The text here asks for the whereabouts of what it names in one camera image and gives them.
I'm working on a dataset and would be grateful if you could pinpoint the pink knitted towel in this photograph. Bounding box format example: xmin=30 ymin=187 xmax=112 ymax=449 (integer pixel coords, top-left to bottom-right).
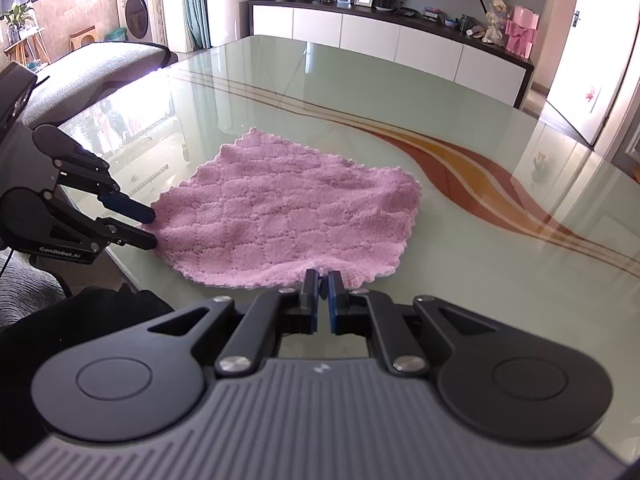
xmin=145 ymin=128 xmax=422 ymax=289

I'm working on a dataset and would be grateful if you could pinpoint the grey sofa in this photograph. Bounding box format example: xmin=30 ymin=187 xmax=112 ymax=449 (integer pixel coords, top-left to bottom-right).
xmin=21 ymin=41 xmax=178 ymax=129

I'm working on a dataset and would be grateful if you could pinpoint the white washing machine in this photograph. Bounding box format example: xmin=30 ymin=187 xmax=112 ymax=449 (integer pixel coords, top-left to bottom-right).
xmin=116 ymin=0 xmax=167 ymax=44

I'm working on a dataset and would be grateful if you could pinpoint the teal curtain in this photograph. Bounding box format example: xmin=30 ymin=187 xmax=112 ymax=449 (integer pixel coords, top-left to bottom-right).
xmin=183 ymin=0 xmax=212 ymax=50

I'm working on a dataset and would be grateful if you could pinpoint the white dark-topped sideboard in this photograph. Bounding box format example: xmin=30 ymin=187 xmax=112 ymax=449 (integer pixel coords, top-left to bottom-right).
xmin=248 ymin=0 xmax=534 ymax=108

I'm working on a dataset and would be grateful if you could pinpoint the pink gift box with bow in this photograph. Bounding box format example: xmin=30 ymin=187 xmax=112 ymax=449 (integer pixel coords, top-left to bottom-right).
xmin=506 ymin=6 xmax=539 ymax=60

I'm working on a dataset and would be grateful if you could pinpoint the doll figurine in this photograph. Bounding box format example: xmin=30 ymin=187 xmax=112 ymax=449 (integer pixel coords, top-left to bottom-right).
xmin=482 ymin=0 xmax=509 ymax=47

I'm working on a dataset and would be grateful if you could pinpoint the white door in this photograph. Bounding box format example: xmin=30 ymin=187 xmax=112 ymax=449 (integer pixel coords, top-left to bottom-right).
xmin=548 ymin=0 xmax=639 ymax=144

